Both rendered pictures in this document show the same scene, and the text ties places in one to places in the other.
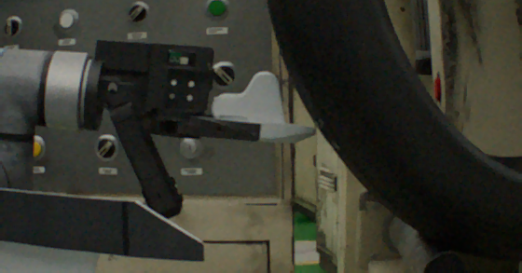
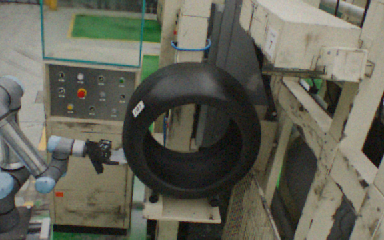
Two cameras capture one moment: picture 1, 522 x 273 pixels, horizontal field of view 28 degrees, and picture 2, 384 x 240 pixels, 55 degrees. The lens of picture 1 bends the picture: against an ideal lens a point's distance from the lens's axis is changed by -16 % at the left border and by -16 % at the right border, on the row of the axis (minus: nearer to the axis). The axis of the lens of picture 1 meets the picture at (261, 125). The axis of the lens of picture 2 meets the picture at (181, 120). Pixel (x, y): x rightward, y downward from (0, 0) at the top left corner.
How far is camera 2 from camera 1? 95 cm
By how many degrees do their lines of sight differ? 23
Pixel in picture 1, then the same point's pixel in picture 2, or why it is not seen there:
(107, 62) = (88, 147)
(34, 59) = (69, 144)
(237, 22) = (126, 85)
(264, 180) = not seen: hidden behind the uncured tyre
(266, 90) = (121, 155)
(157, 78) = (99, 153)
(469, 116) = (173, 137)
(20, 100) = (65, 153)
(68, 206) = not seen: outside the picture
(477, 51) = (179, 123)
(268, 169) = not seen: hidden behind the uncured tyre
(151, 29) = (105, 83)
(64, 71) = (77, 149)
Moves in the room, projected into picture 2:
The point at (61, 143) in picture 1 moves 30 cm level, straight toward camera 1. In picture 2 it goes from (79, 106) to (78, 129)
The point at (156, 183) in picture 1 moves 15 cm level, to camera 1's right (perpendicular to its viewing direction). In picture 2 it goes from (98, 168) to (131, 171)
